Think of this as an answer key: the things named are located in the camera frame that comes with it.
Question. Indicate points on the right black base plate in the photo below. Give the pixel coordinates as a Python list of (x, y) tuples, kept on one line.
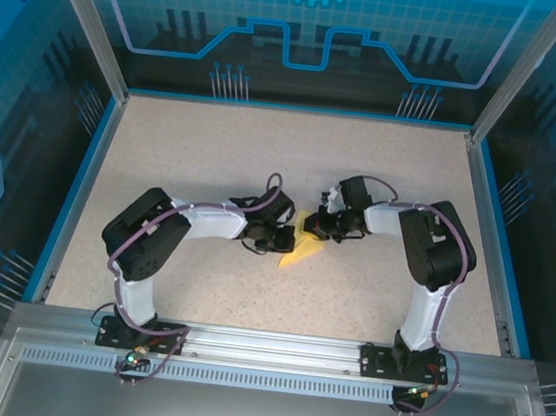
[(376, 362)]

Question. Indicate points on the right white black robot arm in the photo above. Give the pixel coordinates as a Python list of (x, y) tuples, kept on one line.
[(423, 320)]

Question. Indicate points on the yellow paper sheet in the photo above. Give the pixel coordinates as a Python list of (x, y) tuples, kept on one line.
[(303, 251)]

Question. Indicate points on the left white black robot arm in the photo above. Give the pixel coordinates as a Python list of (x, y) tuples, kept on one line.
[(139, 297)]

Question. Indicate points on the blue table edge strip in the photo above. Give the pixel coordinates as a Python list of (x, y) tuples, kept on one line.
[(506, 254), (75, 205)]

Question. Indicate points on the aluminium frame post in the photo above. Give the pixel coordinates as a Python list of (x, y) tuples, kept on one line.
[(93, 21), (520, 70)]

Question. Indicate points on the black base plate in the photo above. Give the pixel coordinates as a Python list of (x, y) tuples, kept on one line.
[(376, 362), (113, 332)]

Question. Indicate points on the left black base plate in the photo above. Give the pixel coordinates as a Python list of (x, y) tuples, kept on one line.
[(113, 332)]

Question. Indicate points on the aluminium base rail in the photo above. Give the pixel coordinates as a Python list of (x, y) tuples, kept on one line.
[(272, 345)]

